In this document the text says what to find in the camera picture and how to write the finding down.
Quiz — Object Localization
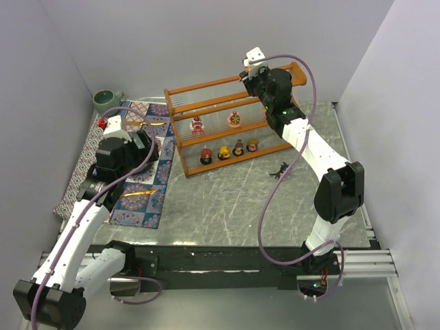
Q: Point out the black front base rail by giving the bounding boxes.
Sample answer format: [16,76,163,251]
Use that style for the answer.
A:
[51,242,348,293]

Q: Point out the black yellow spiky figurine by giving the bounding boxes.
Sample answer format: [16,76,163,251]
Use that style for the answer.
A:
[269,162,289,179]

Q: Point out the gold fork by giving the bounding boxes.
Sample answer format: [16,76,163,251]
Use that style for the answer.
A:
[120,189,156,197]

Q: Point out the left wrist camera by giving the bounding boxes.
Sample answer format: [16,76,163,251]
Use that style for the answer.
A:
[98,115,132,142]

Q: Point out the strawberry cake slice toy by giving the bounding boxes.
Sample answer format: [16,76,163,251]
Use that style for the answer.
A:
[190,115,204,135]

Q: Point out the pink donut strawberry toy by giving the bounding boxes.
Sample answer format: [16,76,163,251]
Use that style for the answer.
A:
[227,111,241,129]

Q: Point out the gold knife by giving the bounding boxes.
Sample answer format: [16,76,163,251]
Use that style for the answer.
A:
[126,121,165,127]

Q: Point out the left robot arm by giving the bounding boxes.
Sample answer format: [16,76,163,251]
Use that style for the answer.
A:
[13,130,158,329]

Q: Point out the orange wooden three-tier shelf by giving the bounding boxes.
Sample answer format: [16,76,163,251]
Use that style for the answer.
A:
[164,76,291,177]

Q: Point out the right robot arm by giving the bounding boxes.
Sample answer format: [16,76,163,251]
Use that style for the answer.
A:
[239,65,364,266]

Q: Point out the brown-haired figurine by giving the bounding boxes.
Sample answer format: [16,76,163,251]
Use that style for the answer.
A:
[232,139,244,157]

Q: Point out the teal ceramic plate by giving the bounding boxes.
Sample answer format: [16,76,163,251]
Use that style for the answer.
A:
[140,137,162,173]

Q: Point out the yellow-haired figurine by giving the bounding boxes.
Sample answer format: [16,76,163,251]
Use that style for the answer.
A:
[217,146,230,161]

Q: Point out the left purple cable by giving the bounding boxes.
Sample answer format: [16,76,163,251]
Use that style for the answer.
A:
[30,107,164,330]

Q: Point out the straw hat figurine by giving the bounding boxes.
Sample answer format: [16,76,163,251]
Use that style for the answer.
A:
[246,137,259,153]

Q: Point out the purple cable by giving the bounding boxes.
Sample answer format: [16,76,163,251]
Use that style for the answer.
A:
[30,107,164,330]
[252,54,344,305]

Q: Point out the red-haired figurine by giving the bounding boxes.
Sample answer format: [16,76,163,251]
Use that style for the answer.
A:
[200,148,212,165]

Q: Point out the patterned blue placemat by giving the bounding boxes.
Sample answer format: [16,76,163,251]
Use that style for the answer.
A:
[53,100,175,229]

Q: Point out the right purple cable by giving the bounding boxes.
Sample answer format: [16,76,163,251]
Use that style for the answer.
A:
[252,54,344,305]

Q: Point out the green ceramic mug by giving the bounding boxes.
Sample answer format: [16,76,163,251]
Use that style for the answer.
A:
[93,90,124,116]

